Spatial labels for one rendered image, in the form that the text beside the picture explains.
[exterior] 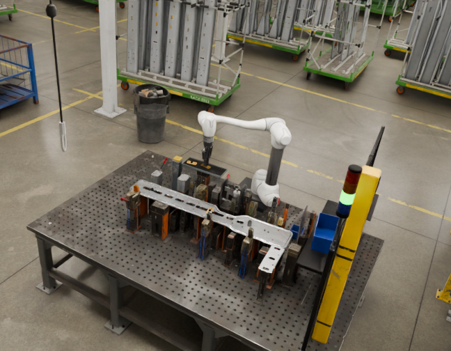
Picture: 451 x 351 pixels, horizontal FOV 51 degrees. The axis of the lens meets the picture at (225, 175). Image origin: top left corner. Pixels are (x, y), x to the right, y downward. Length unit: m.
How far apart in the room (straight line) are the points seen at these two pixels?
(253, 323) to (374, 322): 1.58
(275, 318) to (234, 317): 0.29
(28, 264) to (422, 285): 3.83
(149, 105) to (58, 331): 3.29
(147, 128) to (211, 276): 3.38
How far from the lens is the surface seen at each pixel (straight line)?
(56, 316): 4.33
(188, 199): 3.82
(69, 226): 4.06
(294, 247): 3.41
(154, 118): 6.48
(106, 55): 7.21
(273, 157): 3.90
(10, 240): 5.14
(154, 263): 3.67
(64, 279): 4.29
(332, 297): 3.05
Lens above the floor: 3.20
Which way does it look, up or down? 32 degrees down
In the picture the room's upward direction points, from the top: 7 degrees clockwise
